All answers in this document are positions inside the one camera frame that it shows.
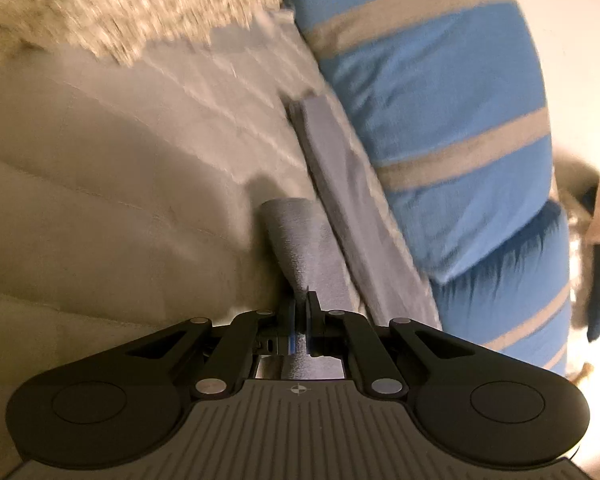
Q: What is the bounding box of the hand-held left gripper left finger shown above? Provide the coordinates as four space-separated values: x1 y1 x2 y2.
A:
122 301 297 402

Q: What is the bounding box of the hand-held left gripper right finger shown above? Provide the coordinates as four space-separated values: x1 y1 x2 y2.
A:
300 290 481 402

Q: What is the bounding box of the gray-blue fleece garment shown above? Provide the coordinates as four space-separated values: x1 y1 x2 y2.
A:
260 95 443 381

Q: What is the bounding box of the blue pillow with gray stripes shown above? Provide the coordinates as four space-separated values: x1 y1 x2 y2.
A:
430 200 574 377
265 0 556 281

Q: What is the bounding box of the gray quilted bedspread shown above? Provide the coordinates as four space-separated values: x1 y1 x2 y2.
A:
0 7 443 480

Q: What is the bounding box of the cream shaggy blanket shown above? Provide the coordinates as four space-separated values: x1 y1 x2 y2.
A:
0 0 287 75

